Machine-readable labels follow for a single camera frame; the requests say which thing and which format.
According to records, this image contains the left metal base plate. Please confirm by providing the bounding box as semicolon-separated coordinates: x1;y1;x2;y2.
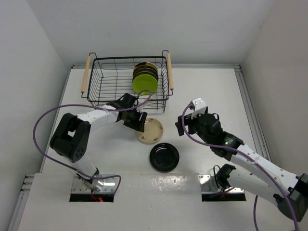
71;174;116;194

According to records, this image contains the lime green plate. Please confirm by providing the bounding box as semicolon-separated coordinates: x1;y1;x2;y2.
132;74;158;93

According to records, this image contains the black wire dish rack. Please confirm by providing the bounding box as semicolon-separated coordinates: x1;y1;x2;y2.
81;50;173;113

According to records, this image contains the wooden rack handle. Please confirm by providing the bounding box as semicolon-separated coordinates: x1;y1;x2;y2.
81;54;91;94
167;52;174;91

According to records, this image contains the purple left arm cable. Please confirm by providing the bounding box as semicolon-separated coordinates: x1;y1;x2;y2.
33;90;152;193

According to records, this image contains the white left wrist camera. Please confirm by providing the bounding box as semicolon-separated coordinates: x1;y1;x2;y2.
136;104;144;113

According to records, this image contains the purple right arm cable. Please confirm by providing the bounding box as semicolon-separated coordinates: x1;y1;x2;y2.
181;104;300;231

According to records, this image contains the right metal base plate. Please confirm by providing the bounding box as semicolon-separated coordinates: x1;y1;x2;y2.
199;174;244;195

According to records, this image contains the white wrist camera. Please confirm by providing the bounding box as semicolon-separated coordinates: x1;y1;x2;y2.
189;98;208;119
136;104;144;113

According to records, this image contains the blue floral celadon plate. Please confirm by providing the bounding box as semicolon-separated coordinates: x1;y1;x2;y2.
133;71;158;77

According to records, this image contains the black glossy plate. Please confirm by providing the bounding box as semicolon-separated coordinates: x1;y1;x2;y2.
149;142;180;173

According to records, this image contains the beige plate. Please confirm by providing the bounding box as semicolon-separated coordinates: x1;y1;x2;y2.
135;118;164;144

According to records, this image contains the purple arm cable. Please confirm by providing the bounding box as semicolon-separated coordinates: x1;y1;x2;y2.
181;104;300;231
33;90;152;193

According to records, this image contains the brown yellow patterned plate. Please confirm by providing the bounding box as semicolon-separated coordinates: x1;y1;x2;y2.
133;65;158;73
135;62;157;69

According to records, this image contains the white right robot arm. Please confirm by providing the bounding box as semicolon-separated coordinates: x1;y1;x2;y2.
175;113;308;223

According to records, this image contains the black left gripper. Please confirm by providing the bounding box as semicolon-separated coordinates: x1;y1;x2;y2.
123;107;147;132

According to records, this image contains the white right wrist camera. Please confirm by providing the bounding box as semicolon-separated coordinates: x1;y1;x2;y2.
189;98;208;119

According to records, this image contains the metal base plate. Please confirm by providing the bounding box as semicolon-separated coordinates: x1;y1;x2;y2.
71;174;116;194
199;174;244;195

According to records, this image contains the right wooden rack handle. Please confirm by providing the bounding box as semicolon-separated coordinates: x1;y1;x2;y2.
167;52;174;91

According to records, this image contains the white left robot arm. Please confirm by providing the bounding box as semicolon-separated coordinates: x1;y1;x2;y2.
50;93;149;182

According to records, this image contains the left wooden rack handle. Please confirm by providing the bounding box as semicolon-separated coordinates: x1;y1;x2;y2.
81;54;91;94

